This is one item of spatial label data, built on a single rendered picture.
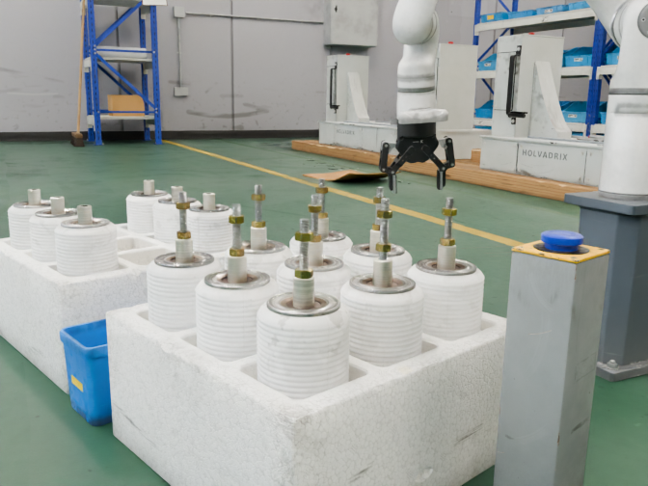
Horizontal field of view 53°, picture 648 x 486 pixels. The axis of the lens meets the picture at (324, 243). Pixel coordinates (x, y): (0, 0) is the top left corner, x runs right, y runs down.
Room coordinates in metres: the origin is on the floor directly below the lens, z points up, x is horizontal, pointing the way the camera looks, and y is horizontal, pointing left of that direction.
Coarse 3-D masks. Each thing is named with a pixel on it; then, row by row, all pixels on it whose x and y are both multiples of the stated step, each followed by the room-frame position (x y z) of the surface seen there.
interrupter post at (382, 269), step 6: (378, 258) 0.71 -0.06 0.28; (390, 258) 0.71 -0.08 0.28; (378, 264) 0.70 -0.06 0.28; (384, 264) 0.70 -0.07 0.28; (390, 264) 0.70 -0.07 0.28; (378, 270) 0.70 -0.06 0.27; (384, 270) 0.70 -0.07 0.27; (390, 270) 0.70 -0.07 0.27; (378, 276) 0.70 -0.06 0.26; (384, 276) 0.70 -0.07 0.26; (390, 276) 0.70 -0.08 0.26; (378, 282) 0.70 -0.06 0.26; (384, 282) 0.70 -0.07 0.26; (390, 282) 0.71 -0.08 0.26
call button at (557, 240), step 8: (544, 232) 0.64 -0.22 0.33; (552, 232) 0.64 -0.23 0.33; (560, 232) 0.64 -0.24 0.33; (568, 232) 0.64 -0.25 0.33; (576, 232) 0.64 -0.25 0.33; (544, 240) 0.63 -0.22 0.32; (552, 240) 0.62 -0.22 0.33; (560, 240) 0.62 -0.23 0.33; (568, 240) 0.62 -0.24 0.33; (576, 240) 0.62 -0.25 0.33; (552, 248) 0.63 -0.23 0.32; (560, 248) 0.62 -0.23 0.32; (568, 248) 0.62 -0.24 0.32; (576, 248) 0.62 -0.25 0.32
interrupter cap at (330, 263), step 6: (288, 258) 0.81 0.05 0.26; (294, 258) 0.82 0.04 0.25; (324, 258) 0.82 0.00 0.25; (330, 258) 0.82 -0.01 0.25; (336, 258) 0.82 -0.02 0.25; (288, 264) 0.78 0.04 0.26; (294, 264) 0.79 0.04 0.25; (324, 264) 0.80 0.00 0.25; (330, 264) 0.79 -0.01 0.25; (336, 264) 0.79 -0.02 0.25; (342, 264) 0.79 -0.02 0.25; (318, 270) 0.76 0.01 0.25; (324, 270) 0.76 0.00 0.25; (330, 270) 0.77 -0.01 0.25
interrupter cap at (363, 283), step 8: (352, 280) 0.72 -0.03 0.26; (360, 280) 0.72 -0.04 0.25; (368, 280) 0.73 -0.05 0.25; (392, 280) 0.73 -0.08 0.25; (400, 280) 0.72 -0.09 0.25; (408, 280) 0.72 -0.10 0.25; (360, 288) 0.69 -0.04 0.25; (368, 288) 0.68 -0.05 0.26; (376, 288) 0.69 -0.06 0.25; (384, 288) 0.69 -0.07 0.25; (392, 288) 0.69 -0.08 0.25; (400, 288) 0.69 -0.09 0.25; (408, 288) 0.69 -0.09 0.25
